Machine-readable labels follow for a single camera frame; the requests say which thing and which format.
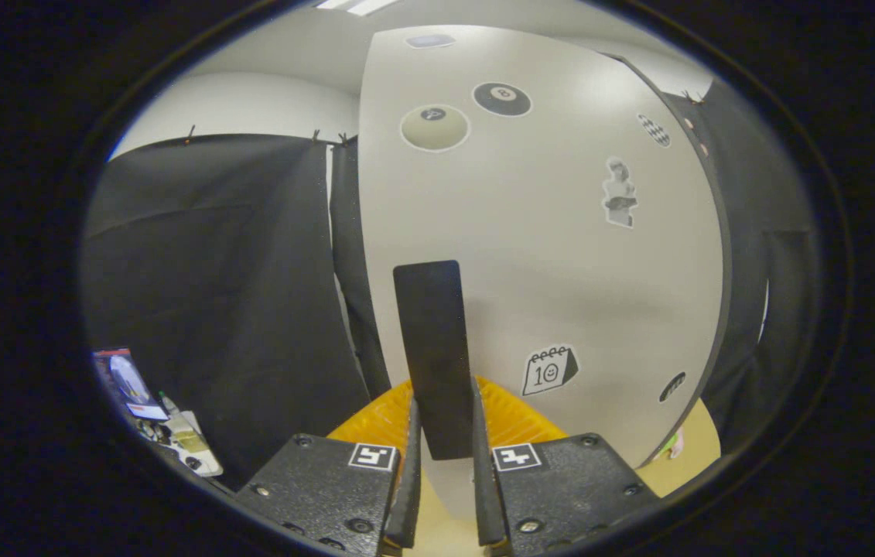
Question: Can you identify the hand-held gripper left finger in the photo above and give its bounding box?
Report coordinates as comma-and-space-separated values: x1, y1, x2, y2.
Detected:
234, 379, 422, 557

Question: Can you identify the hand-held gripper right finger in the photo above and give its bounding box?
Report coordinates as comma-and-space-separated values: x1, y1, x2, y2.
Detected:
470, 375, 662, 557

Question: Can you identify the black door handle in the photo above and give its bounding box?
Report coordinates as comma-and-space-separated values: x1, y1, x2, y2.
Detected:
393, 260, 477, 461

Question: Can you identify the white shoe cabinet door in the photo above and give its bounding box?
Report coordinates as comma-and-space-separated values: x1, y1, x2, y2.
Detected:
357, 25, 724, 523

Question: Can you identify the pink green plush toy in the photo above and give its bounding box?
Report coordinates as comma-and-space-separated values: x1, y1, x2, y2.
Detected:
658, 428, 687, 463

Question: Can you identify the black backdrop cloth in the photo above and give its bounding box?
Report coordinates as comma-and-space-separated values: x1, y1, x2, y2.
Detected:
81, 77, 821, 492

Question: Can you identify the blue red printed packet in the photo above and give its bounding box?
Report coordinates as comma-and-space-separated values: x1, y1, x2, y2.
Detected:
93, 348, 169, 422

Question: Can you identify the long ceiling light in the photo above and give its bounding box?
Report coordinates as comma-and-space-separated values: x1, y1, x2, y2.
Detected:
317, 0, 399, 16

